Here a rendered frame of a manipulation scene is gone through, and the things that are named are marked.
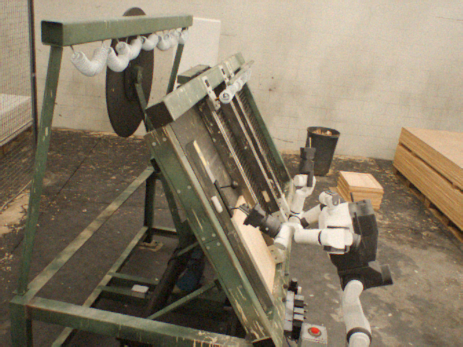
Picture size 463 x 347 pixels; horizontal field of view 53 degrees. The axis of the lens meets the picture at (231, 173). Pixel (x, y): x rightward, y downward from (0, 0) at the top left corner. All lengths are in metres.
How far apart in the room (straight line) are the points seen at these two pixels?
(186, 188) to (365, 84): 6.40
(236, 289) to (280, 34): 5.98
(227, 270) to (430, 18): 6.81
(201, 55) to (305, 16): 2.17
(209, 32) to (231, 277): 4.52
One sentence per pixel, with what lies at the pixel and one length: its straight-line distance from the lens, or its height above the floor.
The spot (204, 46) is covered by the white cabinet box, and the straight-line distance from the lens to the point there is 6.31.
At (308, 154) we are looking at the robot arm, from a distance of 2.79.
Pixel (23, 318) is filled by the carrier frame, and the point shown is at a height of 0.70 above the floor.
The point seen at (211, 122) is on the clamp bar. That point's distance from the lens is 2.62.
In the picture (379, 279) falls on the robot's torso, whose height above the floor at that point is 1.02.
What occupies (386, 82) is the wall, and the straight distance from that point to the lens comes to 8.30.
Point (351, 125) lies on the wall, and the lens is 8.29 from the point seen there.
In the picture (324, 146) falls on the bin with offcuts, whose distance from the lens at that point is 7.05.
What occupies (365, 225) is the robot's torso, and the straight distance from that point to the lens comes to 2.53.
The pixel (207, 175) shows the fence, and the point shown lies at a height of 1.55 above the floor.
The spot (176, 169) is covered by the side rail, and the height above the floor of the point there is 1.66.
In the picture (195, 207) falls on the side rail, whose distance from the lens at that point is 2.05.
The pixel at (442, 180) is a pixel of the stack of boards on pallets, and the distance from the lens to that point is 6.54.
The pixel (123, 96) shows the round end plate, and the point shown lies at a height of 1.74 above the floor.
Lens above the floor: 2.37
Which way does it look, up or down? 21 degrees down
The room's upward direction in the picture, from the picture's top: 7 degrees clockwise
